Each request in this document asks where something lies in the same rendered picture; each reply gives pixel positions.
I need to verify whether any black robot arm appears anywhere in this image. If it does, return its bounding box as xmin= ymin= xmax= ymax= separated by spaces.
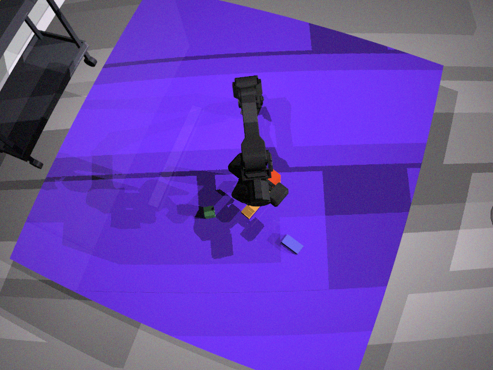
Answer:
xmin=232 ymin=75 xmax=273 ymax=207

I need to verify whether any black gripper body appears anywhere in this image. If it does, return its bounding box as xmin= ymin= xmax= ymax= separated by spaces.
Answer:
xmin=228 ymin=154 xmax=289 ymax=207

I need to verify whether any orange bar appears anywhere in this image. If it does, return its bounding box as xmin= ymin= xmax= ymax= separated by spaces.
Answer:
xmin=241 ymin=170 xmax=281 ymax=219

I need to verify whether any blue rectangular block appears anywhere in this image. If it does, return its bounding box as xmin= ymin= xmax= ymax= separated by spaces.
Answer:
xmin=282 ymin=234 xmax=304 ymax=254

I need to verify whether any green cube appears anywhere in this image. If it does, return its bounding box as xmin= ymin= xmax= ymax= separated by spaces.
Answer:
xmin=203 ymin=206 xmax=215 ymax=219

